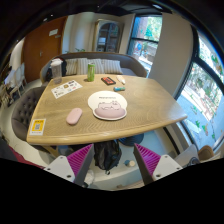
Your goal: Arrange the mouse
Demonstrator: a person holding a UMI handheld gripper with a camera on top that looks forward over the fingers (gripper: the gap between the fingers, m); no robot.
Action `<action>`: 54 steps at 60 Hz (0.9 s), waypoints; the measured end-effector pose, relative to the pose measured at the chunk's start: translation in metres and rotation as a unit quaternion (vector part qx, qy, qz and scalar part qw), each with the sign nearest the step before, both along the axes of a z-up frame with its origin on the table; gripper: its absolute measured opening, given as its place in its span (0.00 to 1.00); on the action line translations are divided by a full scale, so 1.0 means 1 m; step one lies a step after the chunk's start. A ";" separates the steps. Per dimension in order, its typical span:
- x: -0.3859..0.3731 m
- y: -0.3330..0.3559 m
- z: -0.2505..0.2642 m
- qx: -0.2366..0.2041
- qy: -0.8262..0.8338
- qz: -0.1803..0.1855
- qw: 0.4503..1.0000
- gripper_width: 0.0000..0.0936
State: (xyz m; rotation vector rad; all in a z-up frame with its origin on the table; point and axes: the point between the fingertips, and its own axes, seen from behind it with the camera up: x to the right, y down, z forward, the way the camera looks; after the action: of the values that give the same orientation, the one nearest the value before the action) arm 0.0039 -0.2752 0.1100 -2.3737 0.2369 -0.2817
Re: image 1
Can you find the grey sofa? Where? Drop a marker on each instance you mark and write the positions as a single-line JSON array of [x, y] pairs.
[[129, 65]]

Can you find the pink computer mouse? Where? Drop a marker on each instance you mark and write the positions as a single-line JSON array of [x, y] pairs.
[[74, 116]]

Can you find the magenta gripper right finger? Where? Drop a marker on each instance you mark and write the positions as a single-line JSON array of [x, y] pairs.
[[153, 166]]

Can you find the grey tufted chair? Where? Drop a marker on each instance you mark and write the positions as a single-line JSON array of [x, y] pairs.
[[23, 111]]

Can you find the white pink small object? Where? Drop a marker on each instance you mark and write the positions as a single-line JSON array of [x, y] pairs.
[[121, 79]]

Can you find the arched glass cabinet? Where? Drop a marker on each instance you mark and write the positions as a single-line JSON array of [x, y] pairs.
[[107, 36]]

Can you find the yellow QR code sticker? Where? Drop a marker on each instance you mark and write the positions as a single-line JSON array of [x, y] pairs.
[[37, 127]]

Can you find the printed paper sheet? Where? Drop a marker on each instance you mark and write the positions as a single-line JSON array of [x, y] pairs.
[[65, 88]]

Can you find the teal small object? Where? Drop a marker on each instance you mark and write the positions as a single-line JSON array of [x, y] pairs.
[[116, 89]]

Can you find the clear plastic water jug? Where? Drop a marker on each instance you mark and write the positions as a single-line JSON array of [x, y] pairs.
[[56, 67]]

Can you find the green drink can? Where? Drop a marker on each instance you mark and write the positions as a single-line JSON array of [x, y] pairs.
[[91, 72]]

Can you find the striped cushion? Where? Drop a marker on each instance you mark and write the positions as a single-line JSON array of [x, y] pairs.
[[79, 66]]

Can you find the black backpack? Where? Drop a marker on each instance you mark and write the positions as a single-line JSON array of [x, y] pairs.
[[107, 155]]

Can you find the brown wooden door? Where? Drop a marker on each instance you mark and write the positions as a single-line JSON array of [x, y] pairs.
[[41, 45]]

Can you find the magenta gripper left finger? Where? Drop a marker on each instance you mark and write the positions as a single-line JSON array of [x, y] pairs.
[[73, 167]]

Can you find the cat mouse pad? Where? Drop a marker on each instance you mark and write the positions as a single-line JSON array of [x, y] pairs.
[[108, 105]]

